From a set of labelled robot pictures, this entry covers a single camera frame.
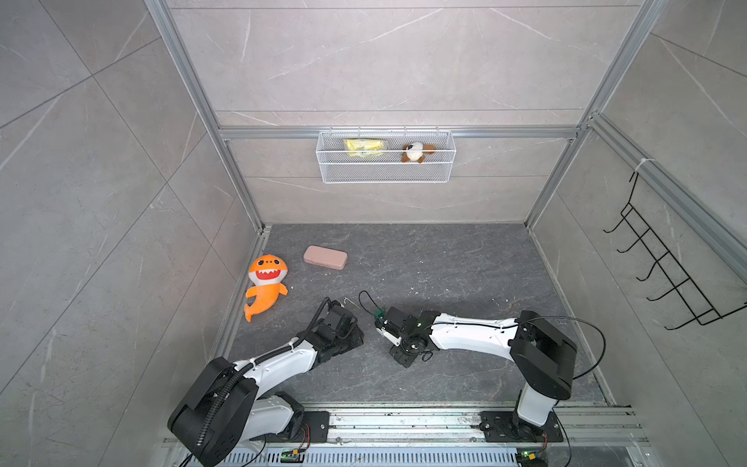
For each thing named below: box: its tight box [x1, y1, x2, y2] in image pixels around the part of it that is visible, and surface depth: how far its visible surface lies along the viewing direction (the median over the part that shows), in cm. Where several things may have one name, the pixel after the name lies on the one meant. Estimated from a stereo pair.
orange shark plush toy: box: [244, 253, 289, 324], surface depth 97 cm
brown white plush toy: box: [400, 142, 437, 164], surface depth 89 cm
